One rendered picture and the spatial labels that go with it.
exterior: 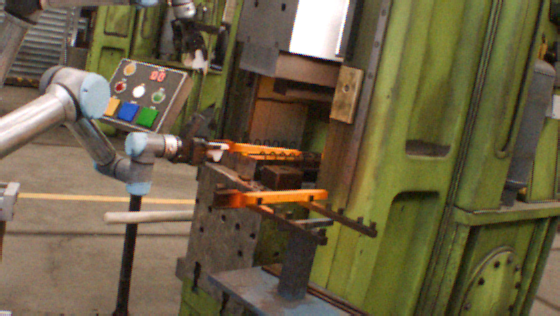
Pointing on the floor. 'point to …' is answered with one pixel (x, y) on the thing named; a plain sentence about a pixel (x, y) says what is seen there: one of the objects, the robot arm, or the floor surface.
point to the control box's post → (127, 256)
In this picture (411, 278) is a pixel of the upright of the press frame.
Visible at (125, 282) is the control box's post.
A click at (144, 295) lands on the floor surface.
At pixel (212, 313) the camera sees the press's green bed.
